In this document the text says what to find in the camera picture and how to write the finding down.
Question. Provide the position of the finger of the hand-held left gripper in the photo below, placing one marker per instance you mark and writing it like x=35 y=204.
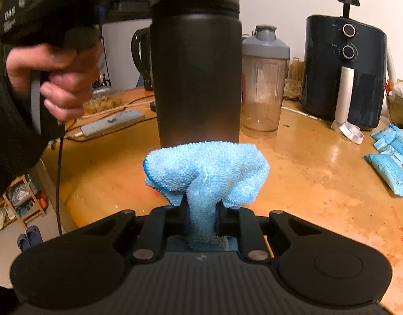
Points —
x=129 y=11

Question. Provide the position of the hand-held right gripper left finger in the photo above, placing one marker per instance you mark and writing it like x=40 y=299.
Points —
x=185 y=215

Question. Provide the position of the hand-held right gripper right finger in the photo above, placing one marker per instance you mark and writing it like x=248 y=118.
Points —
x=218 y=218

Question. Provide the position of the blue microfiber cloth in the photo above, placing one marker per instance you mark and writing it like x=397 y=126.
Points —
x=204 y=170

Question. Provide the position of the black gradient water bottle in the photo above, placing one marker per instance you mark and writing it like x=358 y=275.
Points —
x=198 y=72

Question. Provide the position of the person's left hand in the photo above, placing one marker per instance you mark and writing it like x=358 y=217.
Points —
x=70 y=78

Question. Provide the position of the stainless steel kettle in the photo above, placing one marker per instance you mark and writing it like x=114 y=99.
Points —
x=145 y=59

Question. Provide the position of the bag of walnuts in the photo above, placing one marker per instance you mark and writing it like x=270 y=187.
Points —
x=101 y=103

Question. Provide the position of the white power strip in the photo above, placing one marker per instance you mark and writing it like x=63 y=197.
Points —
x=112 y=121

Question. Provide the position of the clear shaker bottle grey lid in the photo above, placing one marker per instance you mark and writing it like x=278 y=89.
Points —
x=263 y=88

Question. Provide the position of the dark blue slipper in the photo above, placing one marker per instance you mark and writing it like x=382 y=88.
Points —
x=34 y=234
x=23 y=242

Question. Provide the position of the white slipper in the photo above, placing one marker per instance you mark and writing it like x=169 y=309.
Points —
x=10 y=213
x=0 y=220

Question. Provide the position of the blue wipes packet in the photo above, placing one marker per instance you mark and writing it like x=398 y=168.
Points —
x=395 y=146
x=390 y=131
x=388 y=170

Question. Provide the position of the dark blue air fryer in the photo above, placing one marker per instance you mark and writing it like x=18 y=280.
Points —
x=319 y=72

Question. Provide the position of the wooden shoe rack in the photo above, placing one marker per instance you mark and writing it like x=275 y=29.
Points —
x=6 y=200

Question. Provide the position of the crumpled paper bag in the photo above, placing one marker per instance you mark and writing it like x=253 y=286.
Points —
x=400 y=105

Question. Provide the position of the white tube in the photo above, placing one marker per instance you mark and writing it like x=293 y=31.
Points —
x=392 y=65

